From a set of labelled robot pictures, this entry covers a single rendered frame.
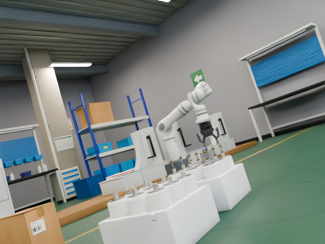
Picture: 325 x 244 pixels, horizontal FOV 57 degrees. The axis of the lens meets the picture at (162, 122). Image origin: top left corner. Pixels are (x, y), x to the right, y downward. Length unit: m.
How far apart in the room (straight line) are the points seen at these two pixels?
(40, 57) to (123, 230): 7.69
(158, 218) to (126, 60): 9.15
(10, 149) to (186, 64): 4.84
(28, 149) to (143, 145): 3.88
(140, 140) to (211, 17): 4.61
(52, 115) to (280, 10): 5.91
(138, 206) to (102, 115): 5.95
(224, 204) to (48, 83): 7.28
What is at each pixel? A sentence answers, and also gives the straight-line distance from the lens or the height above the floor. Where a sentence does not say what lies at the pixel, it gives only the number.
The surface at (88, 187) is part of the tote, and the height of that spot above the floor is 0.18.
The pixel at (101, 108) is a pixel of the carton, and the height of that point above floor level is 1.80.
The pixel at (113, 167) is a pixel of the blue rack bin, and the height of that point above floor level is 0.41.
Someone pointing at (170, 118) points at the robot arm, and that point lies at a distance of 2.25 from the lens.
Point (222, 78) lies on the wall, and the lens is 7.80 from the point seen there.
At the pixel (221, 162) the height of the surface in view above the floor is 0.23.
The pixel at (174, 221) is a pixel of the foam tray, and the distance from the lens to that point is 1.23.
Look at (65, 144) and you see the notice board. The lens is 8.16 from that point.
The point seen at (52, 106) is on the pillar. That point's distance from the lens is 8.33.
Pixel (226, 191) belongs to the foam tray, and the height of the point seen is 0.09.
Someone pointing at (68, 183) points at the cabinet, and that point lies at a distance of 7.16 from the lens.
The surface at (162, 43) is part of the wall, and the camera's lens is 9.07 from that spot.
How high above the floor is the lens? 0.39
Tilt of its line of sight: 6 degrees up
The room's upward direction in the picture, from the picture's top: 17 degrees counter-clockwise
